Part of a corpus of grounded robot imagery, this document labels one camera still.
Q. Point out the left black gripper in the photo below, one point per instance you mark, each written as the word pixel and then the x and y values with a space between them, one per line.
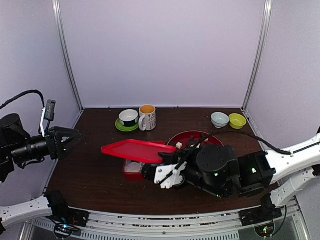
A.
pixel 59 151

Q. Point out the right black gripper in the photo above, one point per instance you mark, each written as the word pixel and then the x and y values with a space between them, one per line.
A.
pixel 172 159

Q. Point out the red box lid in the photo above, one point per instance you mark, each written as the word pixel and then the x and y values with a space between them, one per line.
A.
pixel 137 150

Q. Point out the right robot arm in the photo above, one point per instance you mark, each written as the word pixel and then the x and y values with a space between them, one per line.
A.
pixel 217 170

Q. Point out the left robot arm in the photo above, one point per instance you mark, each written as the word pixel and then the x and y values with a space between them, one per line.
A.
pixel 19 149

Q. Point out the red chocolate box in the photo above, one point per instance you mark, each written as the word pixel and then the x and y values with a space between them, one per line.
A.
pixel 134 177

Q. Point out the white square chocolate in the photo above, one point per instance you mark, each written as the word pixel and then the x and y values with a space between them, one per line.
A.
pixel 179 145

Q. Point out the white paper liner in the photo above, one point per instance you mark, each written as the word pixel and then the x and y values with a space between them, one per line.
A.
pixel 133 166

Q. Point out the round red tray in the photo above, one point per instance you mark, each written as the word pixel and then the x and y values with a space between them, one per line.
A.
pixel 188 138

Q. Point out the white patterned mug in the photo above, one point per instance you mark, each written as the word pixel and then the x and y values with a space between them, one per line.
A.
pixel 147 118

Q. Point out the green saucer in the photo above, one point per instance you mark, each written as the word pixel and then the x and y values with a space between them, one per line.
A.
pixel 123 128

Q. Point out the white and dark cup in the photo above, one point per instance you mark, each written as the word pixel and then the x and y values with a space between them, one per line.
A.
pixel 128 118

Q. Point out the light blue bowl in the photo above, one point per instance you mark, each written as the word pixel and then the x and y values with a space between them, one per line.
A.
pixel 219 119

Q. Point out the lime green bowl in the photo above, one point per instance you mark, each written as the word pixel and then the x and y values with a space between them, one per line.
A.
pixel 237 121

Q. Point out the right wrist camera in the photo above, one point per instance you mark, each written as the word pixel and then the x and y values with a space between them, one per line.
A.
pixel 168 176

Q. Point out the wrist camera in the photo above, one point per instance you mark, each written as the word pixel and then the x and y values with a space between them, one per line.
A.
pixel 168 176
pixel 48 114

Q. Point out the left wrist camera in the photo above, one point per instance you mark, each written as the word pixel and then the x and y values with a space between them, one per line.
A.
pixel 48 114

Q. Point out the metal base rail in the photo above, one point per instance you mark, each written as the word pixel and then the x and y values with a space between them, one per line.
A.
pixel 225 225

